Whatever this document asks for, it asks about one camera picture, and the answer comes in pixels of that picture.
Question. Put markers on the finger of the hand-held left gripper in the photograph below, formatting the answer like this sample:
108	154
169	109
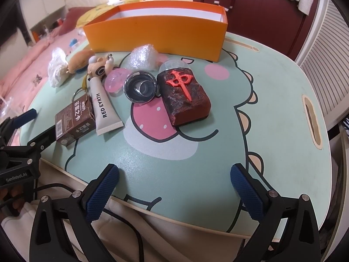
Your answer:
43	139
27	113

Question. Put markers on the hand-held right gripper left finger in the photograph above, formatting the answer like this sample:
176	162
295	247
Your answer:
102	193

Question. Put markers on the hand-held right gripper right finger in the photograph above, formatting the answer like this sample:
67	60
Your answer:
248	193

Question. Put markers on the white plastic bag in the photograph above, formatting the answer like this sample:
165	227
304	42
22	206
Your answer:
57	68

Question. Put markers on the white cream tube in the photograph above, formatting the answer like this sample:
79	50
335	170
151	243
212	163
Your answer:
105	109

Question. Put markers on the brown plush hamster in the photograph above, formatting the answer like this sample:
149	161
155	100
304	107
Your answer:
79	61

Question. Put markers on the pink jelly toy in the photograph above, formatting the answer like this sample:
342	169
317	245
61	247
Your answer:
116	80

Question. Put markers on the round silver tin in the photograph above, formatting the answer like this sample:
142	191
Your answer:
140	87

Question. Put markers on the dark red mahjong tile block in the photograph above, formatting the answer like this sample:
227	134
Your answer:
185	101

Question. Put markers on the bubble wrap ball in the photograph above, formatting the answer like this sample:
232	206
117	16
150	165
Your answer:
143	57

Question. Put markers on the orange cardboard box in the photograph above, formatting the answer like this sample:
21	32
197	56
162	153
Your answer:
152	32

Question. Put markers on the person's left hand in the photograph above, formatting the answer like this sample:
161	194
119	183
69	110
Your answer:
11	199

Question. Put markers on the pink blanket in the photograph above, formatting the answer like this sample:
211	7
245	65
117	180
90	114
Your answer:
27	65

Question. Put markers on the small blue toy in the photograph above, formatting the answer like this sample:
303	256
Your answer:
73	43

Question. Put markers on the person's white clothing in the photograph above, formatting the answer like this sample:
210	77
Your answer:
177	243

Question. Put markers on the dark red pillow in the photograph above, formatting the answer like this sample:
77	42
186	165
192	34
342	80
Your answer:
72	20

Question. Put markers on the white cabinet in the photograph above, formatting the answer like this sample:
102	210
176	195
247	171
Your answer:
43	8

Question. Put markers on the zebra striped cloth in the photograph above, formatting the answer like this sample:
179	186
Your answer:
346	125

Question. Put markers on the yellow pillow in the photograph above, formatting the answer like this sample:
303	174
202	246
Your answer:
92	13

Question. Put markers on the white device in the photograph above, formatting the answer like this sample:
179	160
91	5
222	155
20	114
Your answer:
114	0

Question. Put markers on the white louvered closet door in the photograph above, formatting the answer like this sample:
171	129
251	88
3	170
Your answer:
324	68

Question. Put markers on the dark red wooden door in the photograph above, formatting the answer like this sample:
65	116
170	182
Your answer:
261	19

